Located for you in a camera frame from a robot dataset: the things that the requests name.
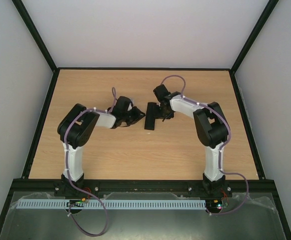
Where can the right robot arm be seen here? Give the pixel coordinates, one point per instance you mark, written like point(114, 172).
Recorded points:
point(212, 130)

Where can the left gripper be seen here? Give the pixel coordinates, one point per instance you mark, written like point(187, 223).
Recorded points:
point(138, 116)

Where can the metal plate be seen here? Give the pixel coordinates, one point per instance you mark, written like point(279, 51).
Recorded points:
point(252, 217)

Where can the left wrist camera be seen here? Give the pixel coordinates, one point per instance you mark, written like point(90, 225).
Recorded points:
point(131, 105)

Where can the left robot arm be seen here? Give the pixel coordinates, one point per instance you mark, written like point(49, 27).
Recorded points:
point(75, 131)

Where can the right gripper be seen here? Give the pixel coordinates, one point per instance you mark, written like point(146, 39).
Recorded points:
point(165, 110)

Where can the black glasses case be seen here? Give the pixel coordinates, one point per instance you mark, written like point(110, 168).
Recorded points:
point(152, 113)

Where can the light blue cable duct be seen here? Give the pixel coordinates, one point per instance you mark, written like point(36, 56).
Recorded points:
point(112, 204)

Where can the black mounting rail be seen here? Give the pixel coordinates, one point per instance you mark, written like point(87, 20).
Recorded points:
point(100, 188)

